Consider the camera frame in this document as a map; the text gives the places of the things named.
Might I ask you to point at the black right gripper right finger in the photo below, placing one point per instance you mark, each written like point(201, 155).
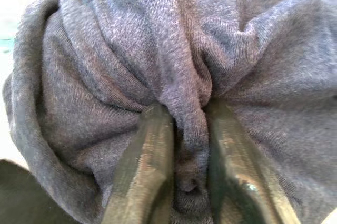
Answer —
point(237, 166)

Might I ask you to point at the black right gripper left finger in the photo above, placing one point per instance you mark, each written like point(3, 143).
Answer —
point(142, 166)

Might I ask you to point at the dark olive cloth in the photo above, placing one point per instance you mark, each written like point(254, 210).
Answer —
point(23, 195)

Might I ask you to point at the grey-blue knit garment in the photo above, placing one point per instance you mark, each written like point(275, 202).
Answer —
point(168, 50)

